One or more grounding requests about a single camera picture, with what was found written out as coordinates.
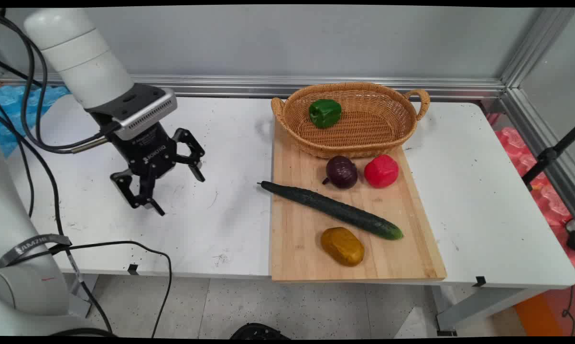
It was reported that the green bell pepper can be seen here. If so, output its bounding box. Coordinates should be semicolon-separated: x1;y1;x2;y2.
309;99;343;129

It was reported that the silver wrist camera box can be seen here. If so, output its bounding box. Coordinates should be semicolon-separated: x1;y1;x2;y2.
86;84;178;142

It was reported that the woven wicker basket with handles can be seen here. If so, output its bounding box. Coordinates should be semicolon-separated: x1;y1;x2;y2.
271;82;431;160

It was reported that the aluminium frame corner post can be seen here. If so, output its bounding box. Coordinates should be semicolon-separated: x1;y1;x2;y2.
499;7;575;88

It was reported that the brown yellow potato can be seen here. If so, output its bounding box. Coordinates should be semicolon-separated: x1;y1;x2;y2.
320;226;366;268

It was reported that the long black cable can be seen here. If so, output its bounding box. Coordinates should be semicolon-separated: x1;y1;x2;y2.
0;112;114;335

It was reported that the gray table leg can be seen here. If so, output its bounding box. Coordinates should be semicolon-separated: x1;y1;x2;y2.
431;285;552;337

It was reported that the black cable with metal plug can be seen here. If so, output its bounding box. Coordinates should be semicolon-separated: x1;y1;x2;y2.
0;14;121;155

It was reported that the red foam mat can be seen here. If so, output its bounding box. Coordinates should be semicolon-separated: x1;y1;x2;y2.
487;112;575;287

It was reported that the thin black looped cable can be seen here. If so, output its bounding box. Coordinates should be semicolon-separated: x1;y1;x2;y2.
53;240;174;338

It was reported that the gray lettered velcro strap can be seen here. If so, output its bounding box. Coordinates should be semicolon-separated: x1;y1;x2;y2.
0;234;73;269

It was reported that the red tomato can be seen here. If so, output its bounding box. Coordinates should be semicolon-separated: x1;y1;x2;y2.
363;154;400;189

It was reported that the blue foam mat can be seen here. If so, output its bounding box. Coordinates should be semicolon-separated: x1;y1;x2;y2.
0;85;71;159

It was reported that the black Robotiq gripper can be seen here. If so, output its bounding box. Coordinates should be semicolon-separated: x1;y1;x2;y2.
109;121;206;217

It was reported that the long aluminium frame rail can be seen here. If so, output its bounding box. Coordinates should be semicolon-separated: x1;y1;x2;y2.
0;72;506;100

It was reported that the dark green cucumber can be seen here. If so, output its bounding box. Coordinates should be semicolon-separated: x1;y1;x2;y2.
257;180;405;241

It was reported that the aluminium frame side rail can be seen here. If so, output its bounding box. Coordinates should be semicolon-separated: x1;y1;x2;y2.
499;87;575;223

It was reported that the wooden cutting board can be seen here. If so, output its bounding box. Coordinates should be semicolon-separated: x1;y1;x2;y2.
270;118;448;283

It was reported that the purple onion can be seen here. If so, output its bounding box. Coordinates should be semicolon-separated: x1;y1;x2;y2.
322;155;359;190

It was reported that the black tripod stand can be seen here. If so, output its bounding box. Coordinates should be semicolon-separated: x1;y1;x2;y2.
521;123;575;192

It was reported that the black round floor object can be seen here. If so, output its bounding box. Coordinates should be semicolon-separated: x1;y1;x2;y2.
229;322;291;340

